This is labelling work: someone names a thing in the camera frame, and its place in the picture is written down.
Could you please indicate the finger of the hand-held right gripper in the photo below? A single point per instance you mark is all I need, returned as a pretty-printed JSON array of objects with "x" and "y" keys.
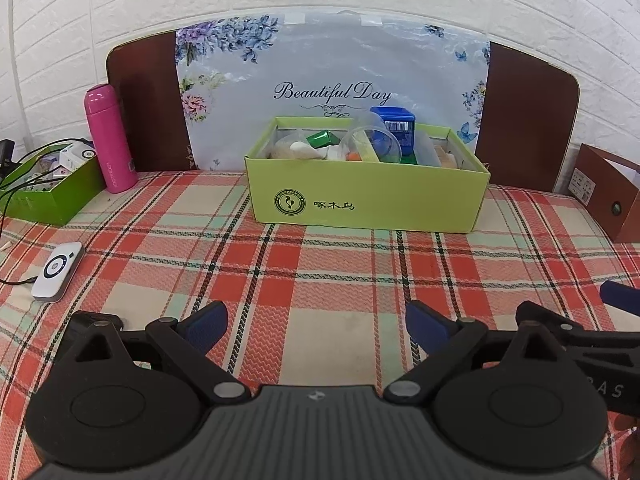
[
  {"x": 542, "y": 312},
  {"x": 622, "y": 297}
]

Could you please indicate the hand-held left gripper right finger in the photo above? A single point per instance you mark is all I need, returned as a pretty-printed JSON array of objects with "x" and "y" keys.
[{"x": 425, "y": 325}]

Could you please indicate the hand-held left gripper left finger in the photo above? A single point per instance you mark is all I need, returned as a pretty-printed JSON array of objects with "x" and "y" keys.
[{"x": 205, "y": 322}]

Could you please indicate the light green cardboard box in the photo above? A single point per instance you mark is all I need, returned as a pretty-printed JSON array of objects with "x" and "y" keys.
[{"x": 375, "y": 200}]

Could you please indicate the brown small carton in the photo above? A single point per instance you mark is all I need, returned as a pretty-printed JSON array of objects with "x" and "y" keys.
[{"x": 447, "y": 157}]

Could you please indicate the clear plastic cup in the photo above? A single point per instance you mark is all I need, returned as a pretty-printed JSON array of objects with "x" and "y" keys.
[{"x": 375, "y": 135}]

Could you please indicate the blue small carton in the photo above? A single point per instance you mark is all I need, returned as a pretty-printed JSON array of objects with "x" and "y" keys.
[{"x": 395, "y": 120}]

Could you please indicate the green small carton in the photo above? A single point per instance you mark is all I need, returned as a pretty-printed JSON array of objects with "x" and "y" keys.
[{"x": 322, "y": 138}]

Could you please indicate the brown gift box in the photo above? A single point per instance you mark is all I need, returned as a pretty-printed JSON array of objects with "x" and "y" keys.
[{"x": 605, "y": 200}]

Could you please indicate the plaid bed sheet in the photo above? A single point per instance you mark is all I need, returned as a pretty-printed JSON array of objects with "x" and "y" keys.
[{"x": 300, "y": 270}]

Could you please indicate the black smartphone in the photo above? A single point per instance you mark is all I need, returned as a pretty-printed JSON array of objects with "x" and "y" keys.
[{"x": 82, "y": 320}]

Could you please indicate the dark green open box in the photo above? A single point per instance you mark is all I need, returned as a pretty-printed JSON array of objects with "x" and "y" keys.
[{"x": 65, "y": 200}]

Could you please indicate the pink thermos bottle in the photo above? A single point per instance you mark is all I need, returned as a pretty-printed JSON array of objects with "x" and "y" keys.
[{"x": 110, "y": 140}]

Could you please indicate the floral Beautiful Day board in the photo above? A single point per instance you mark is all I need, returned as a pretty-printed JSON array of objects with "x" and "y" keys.
[{"x": 145, "y": 110}]

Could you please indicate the black charger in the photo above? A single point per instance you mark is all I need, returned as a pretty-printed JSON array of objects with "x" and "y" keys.
[{"x": 6, "y": 152}]

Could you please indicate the floral pillow package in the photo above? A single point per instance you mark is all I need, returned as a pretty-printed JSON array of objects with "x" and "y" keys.
[{"x": 325, "y": 60}]

